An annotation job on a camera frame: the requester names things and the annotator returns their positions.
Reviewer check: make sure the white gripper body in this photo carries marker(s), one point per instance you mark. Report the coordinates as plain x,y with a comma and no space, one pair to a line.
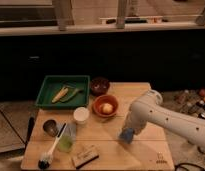
135,122

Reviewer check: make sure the blue sponge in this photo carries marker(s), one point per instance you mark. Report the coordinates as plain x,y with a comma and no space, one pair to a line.
127,135

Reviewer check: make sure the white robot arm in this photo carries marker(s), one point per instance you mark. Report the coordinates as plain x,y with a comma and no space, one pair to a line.
147,108

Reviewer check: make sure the white paper cup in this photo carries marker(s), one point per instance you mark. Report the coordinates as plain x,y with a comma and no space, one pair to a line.
81,115

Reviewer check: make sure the green clear plastic cup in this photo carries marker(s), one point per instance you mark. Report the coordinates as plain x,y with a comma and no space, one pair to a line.
65,144

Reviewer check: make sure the small metal cup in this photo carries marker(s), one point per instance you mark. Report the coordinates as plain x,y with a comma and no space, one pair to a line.
50,127

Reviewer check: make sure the yellow round fruit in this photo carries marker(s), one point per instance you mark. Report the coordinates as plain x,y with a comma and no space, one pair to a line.
107,108

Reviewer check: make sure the orange bowl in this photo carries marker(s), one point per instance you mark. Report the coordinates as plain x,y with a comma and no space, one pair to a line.
99,101

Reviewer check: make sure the dark brown bowl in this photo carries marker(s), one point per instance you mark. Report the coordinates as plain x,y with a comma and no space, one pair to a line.
99,86

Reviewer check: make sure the wooden block eraser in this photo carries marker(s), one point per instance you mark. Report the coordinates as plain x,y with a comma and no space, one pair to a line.
85,156

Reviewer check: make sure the spice bottle rack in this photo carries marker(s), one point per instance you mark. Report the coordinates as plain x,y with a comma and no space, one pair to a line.
189,105

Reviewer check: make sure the green vegetable pod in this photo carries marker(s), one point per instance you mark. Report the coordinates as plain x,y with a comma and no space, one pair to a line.
70,95

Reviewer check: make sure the corn cob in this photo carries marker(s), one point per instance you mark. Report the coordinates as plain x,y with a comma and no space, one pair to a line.
60,94

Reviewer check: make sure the green plastic tray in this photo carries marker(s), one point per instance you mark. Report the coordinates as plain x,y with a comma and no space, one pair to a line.
52,84

